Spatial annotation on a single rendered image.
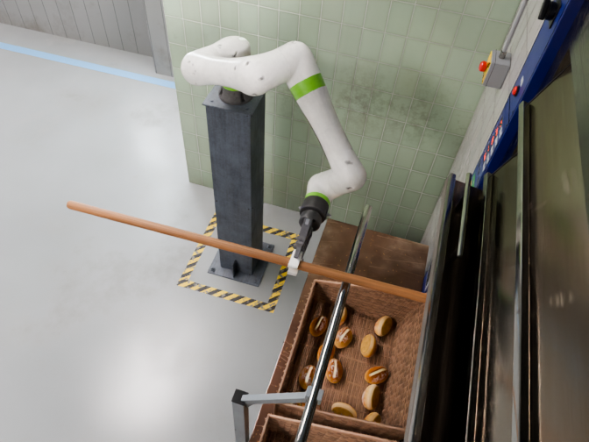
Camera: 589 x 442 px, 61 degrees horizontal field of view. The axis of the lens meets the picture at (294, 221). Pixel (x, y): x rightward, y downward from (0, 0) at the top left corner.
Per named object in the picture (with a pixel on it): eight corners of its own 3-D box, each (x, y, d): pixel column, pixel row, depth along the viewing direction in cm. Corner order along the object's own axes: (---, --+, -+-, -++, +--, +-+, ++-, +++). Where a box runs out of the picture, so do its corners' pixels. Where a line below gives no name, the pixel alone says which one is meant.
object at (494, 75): (501, 75, 195) (511, 52, 187) (500, 89, 188) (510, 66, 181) (482, 71, 196) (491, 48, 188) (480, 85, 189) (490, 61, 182)
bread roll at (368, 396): (368, 405, 184) (356, 403, 187) (376, 414, 187) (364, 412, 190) (375, 380, 190) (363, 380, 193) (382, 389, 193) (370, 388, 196)
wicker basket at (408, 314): (417, 326, 215) (436, 292, 194) (398, 459, 179) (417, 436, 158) (309, 295, 222) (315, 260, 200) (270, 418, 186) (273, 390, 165)
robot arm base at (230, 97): (235, 67, 224) (234, 55, 219) (266, 74, 222) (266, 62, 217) (212, 100, 207) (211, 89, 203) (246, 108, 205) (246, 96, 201)
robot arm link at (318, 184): (323, 192, 189) (305, 172, 184) (350, 181, 180) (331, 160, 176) (314, 218, 180) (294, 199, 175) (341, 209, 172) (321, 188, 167)
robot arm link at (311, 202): (300, 209, 178) (301, 191, 171) (331, 217, 177) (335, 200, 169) (295, 221, 174) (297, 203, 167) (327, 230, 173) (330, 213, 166)
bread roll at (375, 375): (368, 388, 195) (370, 383, 190) (360, 373, 198) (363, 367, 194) (391, 381, 197) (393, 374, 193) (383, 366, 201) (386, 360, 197)
